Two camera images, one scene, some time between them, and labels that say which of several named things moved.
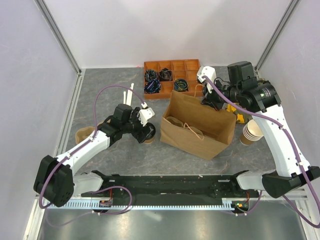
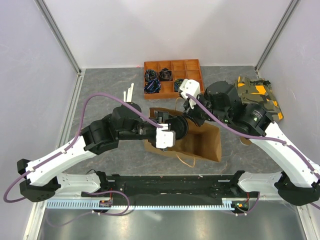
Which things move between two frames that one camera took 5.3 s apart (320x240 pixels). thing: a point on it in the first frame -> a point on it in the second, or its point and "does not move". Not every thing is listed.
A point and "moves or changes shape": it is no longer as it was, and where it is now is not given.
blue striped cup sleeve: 153,86 does not move
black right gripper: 209,99 -> 191,113
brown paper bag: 188,124 moves or changes shape
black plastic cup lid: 150,131 moves or changes shape
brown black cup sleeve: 165,75 does not move
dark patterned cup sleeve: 150,74 does not move
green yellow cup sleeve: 180,85 does not move
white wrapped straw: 130,95 does not move
